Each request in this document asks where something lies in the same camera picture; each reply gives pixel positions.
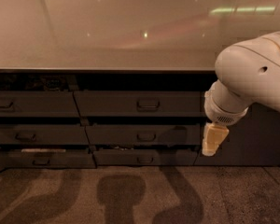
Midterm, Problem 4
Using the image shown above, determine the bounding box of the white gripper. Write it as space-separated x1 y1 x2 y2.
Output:
202 81 249 157

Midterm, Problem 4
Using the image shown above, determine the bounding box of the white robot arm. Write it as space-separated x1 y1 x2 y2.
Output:
202 32 280 156

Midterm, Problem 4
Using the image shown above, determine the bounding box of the dark grey drawer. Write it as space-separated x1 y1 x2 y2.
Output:
74 91 205 118
86 124 201 146
0 150 96 169
0 125 89 145
0 91 78 118
93 149 197 166

